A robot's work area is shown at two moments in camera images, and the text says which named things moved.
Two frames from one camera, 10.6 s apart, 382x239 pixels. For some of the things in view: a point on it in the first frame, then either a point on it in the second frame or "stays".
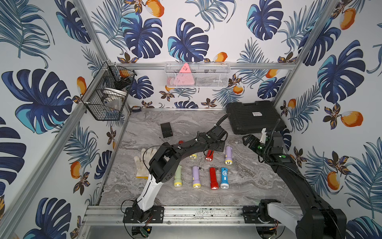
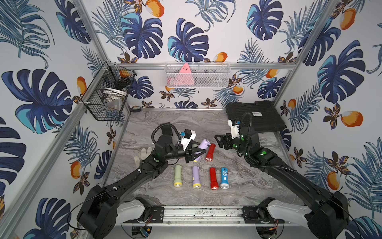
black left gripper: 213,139 → 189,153
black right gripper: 255,141 → 227,138
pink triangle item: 184,76 stays
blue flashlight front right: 225,183 stays
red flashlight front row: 214,184 stays
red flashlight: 209,156 stays
